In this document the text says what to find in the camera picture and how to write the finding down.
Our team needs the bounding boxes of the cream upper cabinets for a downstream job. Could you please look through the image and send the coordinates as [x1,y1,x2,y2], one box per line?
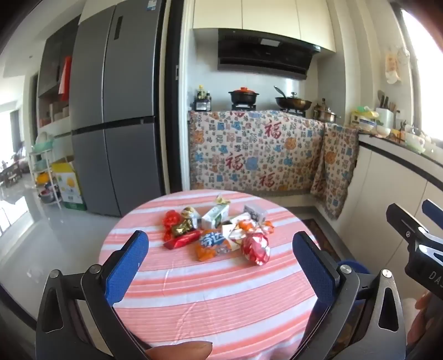
[192,0,337,53]

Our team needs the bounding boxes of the red hanging bag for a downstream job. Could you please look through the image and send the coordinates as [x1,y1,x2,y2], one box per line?
[59,55,73,102]

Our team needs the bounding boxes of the clear cartoon plastic box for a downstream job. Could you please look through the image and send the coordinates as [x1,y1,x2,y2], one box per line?
[243,204,268,224]

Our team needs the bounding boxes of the small printed blanket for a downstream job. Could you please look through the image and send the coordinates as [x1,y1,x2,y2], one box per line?
[310,124,359,219]

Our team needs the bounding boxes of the black pot with orange lid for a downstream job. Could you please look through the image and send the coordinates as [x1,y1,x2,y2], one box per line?
[228,87,259,104]

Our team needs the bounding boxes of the orange crumpled wrapper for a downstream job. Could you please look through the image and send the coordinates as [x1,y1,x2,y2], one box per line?
[239,220,275,236]

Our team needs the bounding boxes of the green plastic basin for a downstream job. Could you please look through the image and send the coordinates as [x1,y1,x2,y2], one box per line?
[31,133,56,153]

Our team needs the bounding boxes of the green and white carton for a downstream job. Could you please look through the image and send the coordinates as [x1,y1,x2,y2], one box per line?
[202,205,231,229]

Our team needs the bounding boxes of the metal wok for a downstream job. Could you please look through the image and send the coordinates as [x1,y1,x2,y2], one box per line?
[274,86,313,109]

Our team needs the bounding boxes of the long red foil packet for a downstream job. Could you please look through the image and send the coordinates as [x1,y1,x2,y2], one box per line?
[163,230,202,250]

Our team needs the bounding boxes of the blue plastic basket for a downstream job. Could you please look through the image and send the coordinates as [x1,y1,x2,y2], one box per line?
[337,259,368,275]

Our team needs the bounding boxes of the stack of food containers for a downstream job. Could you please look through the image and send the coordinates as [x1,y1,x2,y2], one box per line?
[351,106,378,128]

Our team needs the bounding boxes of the brown and white wrapper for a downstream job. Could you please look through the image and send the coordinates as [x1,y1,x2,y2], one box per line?
[181,206,199,229]

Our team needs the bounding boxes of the large printed blanket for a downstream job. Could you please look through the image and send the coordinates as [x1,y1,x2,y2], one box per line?
[188,110,326,198]

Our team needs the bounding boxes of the red foil round wrapper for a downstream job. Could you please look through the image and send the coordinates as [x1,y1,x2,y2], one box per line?
[241,232,270,266]

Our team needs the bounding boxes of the white knife holder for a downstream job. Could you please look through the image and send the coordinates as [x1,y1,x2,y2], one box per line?
[375,108,395,129]

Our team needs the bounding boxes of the yellow cardboard box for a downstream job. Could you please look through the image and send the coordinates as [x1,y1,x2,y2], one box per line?
[52,161,87,211]

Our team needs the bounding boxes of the black door frame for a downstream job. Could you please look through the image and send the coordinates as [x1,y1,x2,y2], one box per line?
[161,0,189,194]

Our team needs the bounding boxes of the orange and blue snack packet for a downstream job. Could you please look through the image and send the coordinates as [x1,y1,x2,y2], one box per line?
[194,230,232,261]

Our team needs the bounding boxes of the white printed wrapper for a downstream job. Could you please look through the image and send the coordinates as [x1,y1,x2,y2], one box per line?
[221,215,250,236]

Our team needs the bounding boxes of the dark patterned floor mat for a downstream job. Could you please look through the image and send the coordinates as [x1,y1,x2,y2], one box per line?
[301,218,341,257]

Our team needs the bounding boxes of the red crinkled wrapper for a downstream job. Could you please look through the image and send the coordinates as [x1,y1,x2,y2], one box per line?
[163,210,182,242]

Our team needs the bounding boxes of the person's right hand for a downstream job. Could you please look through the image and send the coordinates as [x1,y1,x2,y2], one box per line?
[406,292,443,347]

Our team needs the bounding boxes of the pink striped tablecloth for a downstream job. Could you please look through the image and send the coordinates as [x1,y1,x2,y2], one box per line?
[99,190,341,360]

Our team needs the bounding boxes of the hanging printed cloth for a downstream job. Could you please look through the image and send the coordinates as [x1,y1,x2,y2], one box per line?
[385,52,403,84]

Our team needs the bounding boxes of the grey refrigerator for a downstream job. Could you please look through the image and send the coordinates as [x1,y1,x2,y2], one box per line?
[71,0,170,217]

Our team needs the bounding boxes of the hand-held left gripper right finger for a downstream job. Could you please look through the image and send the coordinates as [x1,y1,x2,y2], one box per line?
[292,231,406,360]

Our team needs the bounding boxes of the white kitchen base cabinet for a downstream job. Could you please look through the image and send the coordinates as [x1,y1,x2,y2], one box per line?
[337,133,443,277]

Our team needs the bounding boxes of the gold and black wrapper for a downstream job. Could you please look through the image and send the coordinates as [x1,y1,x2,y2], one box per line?
[172,220,194,238]

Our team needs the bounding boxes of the dark wooden table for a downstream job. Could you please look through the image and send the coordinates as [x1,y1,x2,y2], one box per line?
[0,159,23,188]

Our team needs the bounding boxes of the dark wall shelf unit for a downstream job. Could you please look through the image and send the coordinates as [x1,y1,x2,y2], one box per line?
[36,17,80,135]

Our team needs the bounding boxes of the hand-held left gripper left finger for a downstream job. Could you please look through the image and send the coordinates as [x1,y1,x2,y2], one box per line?
[35,230,149,360]

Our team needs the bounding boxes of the black gas stove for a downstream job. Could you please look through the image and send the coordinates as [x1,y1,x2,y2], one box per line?
[230,102,307,117]

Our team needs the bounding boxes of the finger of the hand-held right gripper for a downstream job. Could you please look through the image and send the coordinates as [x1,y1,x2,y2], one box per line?
[421,199,443,225]
[386,203,430,243]

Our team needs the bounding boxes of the white storage rack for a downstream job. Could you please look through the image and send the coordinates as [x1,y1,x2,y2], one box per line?
[29,135,63,209]

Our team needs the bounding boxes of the window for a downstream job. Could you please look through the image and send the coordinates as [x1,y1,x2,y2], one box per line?
[401,7,443,139]

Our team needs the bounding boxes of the black range hood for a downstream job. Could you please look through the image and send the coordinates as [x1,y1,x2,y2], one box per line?
[217,28,321,81]

